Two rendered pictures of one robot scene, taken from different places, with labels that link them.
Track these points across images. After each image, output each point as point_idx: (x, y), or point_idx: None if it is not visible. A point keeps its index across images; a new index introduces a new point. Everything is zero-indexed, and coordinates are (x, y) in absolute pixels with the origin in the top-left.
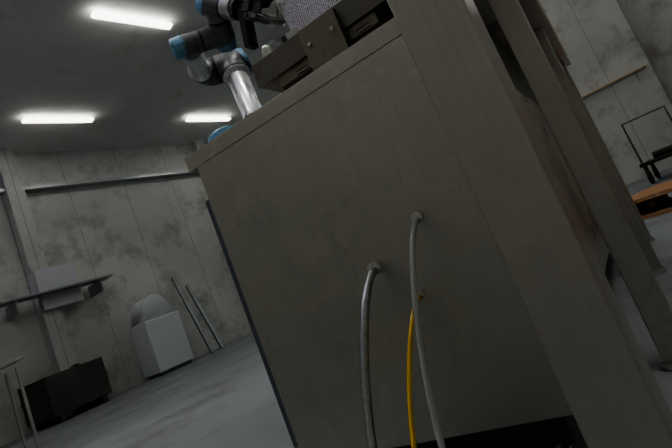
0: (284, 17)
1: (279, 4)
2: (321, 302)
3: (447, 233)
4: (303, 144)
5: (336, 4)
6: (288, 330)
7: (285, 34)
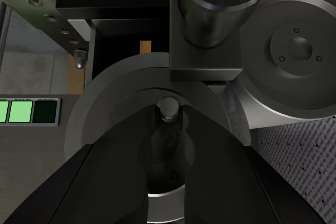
0: (89, 85)
1: (78, 130)
2: None
3: None
4: None
5: (47, 34)
6: None
7: (67, 20)
